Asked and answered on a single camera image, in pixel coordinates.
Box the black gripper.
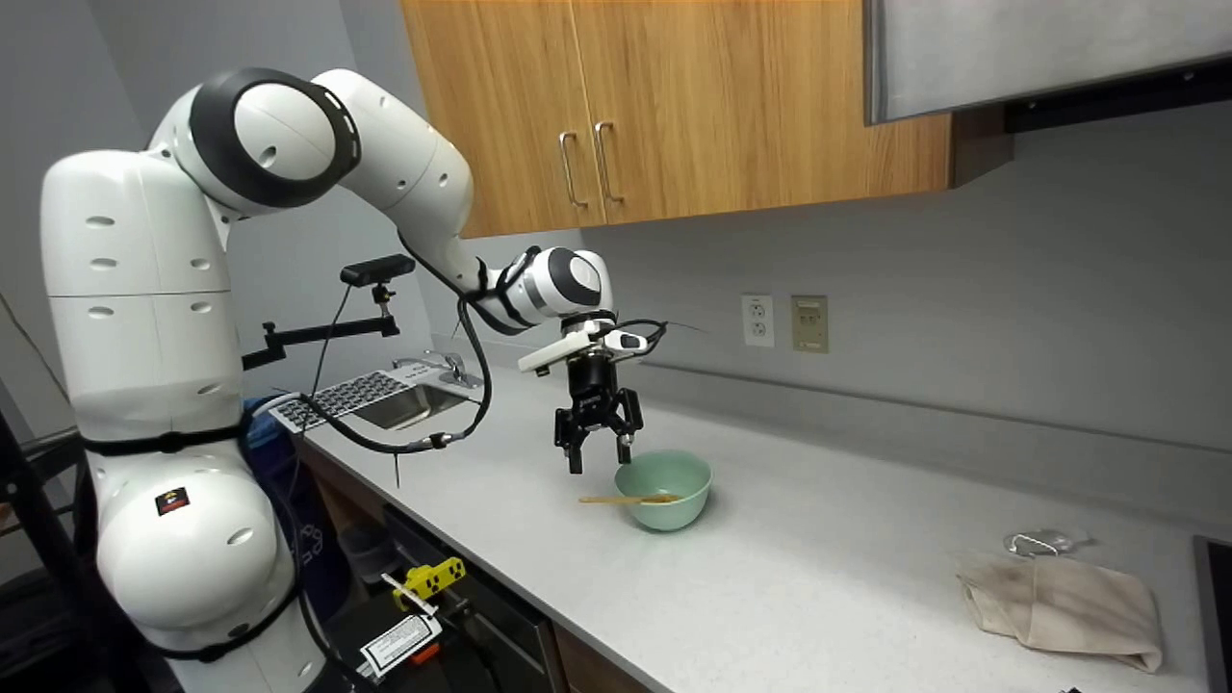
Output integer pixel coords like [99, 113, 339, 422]
[550, 353, 645, 481]

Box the wooden spatula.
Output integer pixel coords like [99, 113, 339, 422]
[574, 486, 681, 507]

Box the light green bowl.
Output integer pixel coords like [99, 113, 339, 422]
[612, 445, 716, 535]

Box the blue bin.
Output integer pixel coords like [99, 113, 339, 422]
[241, 395, 354, 626]

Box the narrow wooden cabinet door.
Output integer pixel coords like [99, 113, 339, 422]
[400, 0, 594, 243]

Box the wide wooden cabinet door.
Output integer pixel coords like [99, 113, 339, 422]
[568, 0, 957, 232]

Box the beige folded cloth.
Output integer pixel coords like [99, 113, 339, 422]
[956, 552, 1170, 675]

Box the steel range hood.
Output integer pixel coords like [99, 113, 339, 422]
[862, 0, 1232, 136]

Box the black stove edge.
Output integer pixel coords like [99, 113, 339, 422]
[1190, 535, 1232, 693]

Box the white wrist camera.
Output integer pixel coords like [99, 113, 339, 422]
[516, 316, 653, 379]

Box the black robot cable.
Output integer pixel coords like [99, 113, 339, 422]
[260, 295, 499, 461]

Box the white wall outlet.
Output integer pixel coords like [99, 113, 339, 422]
[740, 293, 779, 353]

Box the yellow bracket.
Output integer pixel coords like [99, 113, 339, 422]
[386, 553, 475, 610]

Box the beige wall switch plate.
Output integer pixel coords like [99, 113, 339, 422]
[788, 290, 830, 359]

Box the metal cabinet door handle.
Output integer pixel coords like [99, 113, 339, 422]
[550, 127, 589, 214]
[589, 121, 627, 214]

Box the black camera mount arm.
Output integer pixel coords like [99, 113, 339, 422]
[239, 250, 420, 375]

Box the small metal wire object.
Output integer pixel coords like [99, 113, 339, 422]
[1005, 524, 1097, 562]

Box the black stand frame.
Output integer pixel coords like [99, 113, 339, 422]
[0, 407, 131, 693]

